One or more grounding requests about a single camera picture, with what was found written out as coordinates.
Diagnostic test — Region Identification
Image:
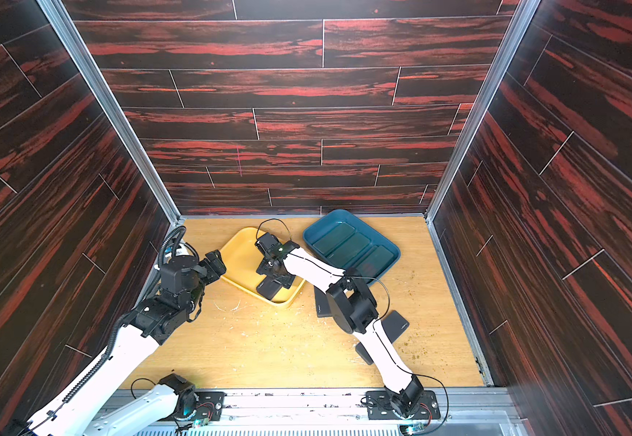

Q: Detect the black pencil case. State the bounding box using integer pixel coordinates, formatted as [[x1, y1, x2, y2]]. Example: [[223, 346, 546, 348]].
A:
[[314, 287, 332, 318], [256, 275, 295, 301], [355, 311, 410, 365]]

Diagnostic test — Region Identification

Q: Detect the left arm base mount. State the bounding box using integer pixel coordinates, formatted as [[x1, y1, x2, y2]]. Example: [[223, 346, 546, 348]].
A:
[[173, 390, 226, 423]]

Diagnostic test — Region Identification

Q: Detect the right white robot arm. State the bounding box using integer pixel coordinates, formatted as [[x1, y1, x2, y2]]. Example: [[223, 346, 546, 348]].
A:
[[255, 233, 424, 418]]

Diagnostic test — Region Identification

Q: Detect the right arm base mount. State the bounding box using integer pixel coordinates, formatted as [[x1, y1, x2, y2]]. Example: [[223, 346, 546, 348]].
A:
[[361, 389, 441, 421]]

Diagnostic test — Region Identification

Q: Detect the yellow plastic storage tray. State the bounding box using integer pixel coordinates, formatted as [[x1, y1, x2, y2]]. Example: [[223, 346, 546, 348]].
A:
[[220, 227, 306, 307]]

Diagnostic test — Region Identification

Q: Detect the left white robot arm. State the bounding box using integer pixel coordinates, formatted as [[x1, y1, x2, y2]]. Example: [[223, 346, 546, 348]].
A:
[[3, 250, 226, 435]]

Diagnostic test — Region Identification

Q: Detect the teal plastic storage tray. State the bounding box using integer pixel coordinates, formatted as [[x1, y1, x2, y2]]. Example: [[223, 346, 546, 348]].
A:
[[303, 209, 401, 283]]

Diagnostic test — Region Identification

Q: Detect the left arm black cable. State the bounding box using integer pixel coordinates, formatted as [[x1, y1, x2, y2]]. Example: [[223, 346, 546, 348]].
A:
[[48, 225, 189, 415]]

